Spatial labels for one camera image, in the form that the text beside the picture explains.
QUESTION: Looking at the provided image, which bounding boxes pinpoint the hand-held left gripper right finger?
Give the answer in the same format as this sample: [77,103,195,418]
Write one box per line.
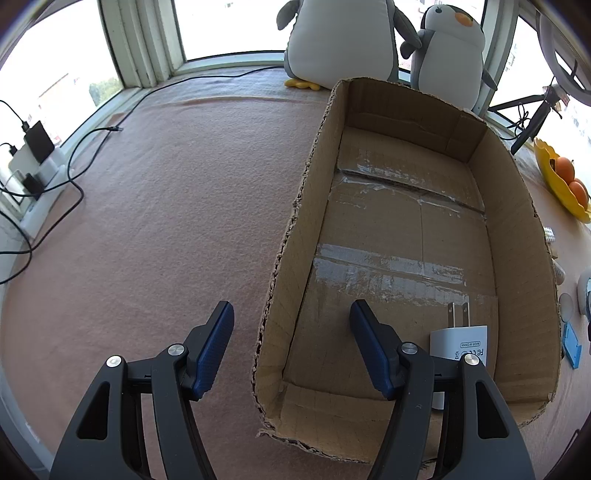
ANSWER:
[349,299,536,480]

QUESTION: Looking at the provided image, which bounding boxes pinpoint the pink felt blanket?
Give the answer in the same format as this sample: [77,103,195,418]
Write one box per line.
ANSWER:
[0,65,591,480]

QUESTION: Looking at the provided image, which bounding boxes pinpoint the white charger plug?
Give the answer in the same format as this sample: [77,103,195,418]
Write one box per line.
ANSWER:
[429,302,489,411]

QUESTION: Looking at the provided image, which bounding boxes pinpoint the blue flat case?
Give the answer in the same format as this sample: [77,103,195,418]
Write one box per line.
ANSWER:
[561,322,581,368]

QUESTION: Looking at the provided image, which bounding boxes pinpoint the white power strip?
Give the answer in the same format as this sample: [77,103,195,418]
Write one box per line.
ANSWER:
[0,147,75,237]

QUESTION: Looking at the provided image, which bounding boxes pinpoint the black power bank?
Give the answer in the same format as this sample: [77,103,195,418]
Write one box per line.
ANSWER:
[21,121,56,163]

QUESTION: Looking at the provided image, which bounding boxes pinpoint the black cable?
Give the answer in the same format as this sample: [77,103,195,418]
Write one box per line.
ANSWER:
[0,127,123,284]
[102,66,283,134]

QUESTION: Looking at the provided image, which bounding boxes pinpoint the yellow wavy plate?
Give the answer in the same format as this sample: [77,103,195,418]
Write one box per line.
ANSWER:
[533,138,591,224]

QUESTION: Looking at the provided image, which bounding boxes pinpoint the grey ring light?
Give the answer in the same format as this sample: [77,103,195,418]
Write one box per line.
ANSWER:
[538,9,591,108]

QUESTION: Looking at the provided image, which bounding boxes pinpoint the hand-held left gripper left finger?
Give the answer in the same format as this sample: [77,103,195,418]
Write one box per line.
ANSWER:
[48,300,236,480]

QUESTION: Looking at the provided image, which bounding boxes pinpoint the small penguin plush toy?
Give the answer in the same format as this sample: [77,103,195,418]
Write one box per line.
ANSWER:
[400,4,498,112]

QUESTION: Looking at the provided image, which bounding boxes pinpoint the black tripod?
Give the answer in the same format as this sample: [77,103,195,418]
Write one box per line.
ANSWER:
[488,85,568,155]

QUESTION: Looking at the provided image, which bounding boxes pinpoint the large penguin plush toy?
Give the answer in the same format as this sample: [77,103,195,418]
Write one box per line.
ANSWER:
[276,0,422,90]

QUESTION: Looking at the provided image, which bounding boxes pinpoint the white window frame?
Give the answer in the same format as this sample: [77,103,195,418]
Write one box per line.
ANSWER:
[97,0,287,88]

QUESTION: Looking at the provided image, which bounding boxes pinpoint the cardboard box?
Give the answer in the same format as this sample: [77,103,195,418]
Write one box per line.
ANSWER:
[250,78,565,463]

